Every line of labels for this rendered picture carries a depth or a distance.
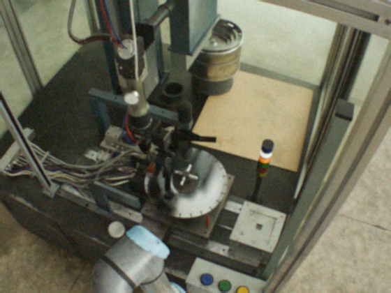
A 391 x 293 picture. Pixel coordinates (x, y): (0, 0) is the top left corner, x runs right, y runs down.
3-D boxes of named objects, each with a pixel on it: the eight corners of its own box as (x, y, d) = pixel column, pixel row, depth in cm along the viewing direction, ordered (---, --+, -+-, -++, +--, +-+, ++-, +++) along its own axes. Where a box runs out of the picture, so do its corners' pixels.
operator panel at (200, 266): (260, 291, 141) (266, 281, 129) (251, 315, 135) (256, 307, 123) (196, 269, 148) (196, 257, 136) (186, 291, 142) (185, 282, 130)
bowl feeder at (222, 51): (245, 73, 218) (251, 24, 190) (228, 108, 201) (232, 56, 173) (197, 61, 226) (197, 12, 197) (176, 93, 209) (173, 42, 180)
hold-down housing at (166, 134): (174, 161, 142) (171, 126, 126) (166, 170, 139) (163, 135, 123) (162, 154, 143) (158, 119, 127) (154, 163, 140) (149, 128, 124)
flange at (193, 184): (173, 168, 154) (173, 164, 152) (200, 169, 153) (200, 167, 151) (170, 191, 147) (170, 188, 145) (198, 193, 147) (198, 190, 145)
